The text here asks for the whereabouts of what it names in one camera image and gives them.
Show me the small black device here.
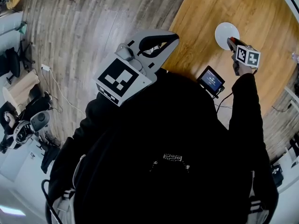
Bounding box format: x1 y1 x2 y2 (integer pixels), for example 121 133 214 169
271 164 283 186

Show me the black office chair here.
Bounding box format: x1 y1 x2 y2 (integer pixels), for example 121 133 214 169
0 47 22 84

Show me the white round plate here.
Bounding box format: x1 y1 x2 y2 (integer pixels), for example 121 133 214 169
214 22 241 51

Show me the white power cable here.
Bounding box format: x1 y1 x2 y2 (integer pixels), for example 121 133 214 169
46 69 86 117

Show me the black chair base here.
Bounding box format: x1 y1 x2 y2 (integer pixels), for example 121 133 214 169
17 39 36 70

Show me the person's right forearm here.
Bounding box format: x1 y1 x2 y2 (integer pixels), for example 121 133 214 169
228 66 268 158

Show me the green dustpan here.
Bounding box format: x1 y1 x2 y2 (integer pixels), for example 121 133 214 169
18 21 29 35

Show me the grey backpack strap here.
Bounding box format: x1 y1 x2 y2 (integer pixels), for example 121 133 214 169
51 154 86 224
247 170 269 224

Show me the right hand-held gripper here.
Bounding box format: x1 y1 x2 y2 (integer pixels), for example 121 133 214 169
227 37 261 77

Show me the small black display screen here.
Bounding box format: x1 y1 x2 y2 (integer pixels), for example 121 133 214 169
196 65 226 99

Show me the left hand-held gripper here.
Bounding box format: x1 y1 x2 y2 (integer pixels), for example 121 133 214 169
93 29 180 107

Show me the thick black cable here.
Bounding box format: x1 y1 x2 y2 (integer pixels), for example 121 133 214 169
41 179 61 224

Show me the person's left forearm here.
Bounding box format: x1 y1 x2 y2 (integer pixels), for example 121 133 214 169
85 94 122 135

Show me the person's black hooded top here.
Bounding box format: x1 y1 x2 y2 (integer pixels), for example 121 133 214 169
45 68 280 224

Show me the thin black screen cable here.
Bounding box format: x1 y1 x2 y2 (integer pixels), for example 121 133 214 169
216 91 234 114

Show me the patterned bead necklace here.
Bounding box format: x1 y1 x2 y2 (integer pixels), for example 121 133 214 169
149 153 191 174

